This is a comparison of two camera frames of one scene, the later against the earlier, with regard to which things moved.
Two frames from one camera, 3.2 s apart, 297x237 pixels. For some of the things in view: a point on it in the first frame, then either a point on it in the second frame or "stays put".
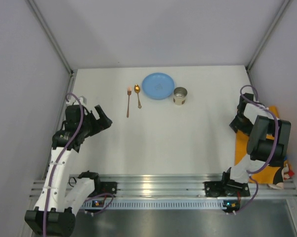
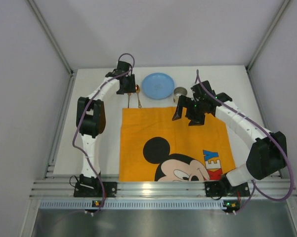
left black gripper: [95, 122] -> [127, 84]
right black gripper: [237, 123] -> [190, 108]
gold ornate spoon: [137, 89] stays put
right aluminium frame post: [268, 34] stays put
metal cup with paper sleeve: [180, 95] stays put
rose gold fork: [129, 91] stays put
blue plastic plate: [158, 86] stays put
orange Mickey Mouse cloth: [275, 175] -> [154, 147]
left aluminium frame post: [48, 31] stays put
